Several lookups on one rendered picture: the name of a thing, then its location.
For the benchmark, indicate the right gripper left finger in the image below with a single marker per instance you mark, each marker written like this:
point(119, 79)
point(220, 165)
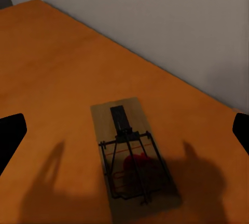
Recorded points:
point(12, 131)

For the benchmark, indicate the mousetrap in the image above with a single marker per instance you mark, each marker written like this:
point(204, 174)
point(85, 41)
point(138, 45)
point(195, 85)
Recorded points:
point(137, 179)

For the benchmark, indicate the cabinet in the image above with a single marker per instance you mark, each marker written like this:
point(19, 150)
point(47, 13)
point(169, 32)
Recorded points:
point(52, 69)

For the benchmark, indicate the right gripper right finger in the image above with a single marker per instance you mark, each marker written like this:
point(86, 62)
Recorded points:
point(241, 129)

